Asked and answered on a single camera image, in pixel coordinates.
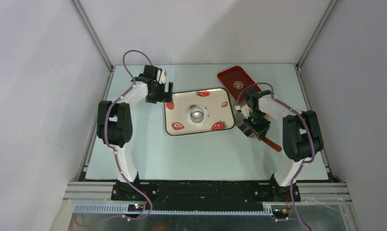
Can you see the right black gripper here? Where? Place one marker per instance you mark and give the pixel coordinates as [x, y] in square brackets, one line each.
[260, 130]

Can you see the aluminium frame rail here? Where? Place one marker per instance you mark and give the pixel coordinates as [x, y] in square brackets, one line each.
[96, 197]

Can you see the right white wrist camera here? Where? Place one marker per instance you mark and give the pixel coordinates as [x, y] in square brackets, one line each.
[245, 111]

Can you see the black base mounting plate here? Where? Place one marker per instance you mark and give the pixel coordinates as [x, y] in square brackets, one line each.
[204, 195]

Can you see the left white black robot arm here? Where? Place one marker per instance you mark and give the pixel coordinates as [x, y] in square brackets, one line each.
[114, 120]

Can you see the strawberry print tray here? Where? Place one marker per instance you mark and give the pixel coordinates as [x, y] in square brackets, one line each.
[216, 101]

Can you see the red lacquer tray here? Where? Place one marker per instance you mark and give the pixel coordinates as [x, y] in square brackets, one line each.
[234, 80]

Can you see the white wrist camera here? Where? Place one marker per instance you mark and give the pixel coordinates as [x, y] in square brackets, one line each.
[161, 75]
[245, 111]

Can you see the white dough piece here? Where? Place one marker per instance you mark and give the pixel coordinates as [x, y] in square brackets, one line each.
[197, 116]

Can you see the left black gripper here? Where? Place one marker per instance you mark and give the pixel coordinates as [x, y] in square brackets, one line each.
[165, 96]

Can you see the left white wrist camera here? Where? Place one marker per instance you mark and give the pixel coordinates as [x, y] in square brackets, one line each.
[161, 75]

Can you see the metal spatula red handle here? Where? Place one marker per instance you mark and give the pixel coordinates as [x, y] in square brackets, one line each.
[257, 129]

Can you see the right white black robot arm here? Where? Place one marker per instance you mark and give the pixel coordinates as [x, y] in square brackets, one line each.
[301, 133]

